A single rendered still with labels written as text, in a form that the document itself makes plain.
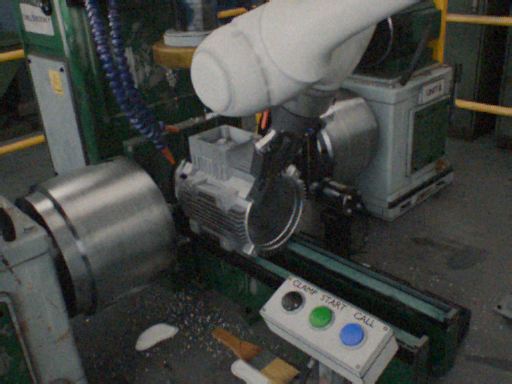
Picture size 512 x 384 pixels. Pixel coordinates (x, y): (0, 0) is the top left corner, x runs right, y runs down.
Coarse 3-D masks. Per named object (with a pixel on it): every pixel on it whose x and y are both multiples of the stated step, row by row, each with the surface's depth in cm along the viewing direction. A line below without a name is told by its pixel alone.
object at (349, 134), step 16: (336, 96) 127; (352, 96) 129; (336, 112) 123; (352, 112) 126; (368, 112) 131; (320, 128) 119; (336, 128) 121; (352, 128) 124; (368, 128) 128; (320, 144) 121; (336, 144) 120; (352, 144) 124; (368, 144) 128; (320, 160) 122; (336, 160) 121; (352, 160) 126; (368, 160) 131; (320, 176) 124; (336, 176) 124; (352, 176) 132
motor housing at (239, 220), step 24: (240, 168) 105; (288, 192) 113; (192, 216) 113; (216, 216) 107; (240, 216) 100; (264, 216) 118; (288, 216) 114; (240, 240) 103; (264, 240) 111; (288, 240) 112
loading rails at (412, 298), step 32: (224, 256) 113; (256, 256) 111; (288, 256) 113; (320, 256) 109; (192, 288) 121; (224, 288) 117; (256, 288) 108; (320, 288) 99; (352, 288) 102; (384, 288) 98; (416, 288) 96; (256, 320) 109; (384, 320) 99; (416, 320) 93; (448, 320) 88; (416, 352) 82; (448, 352) 91
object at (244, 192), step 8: (184, 168) 113; (192, 168) 112; (288, 168) 108; (296, 176) 108; (240, 192) 101; (248, 192) 100; (248, 200) 100; (296, 232) 113; (248, 248) 105; (256, 248) 105
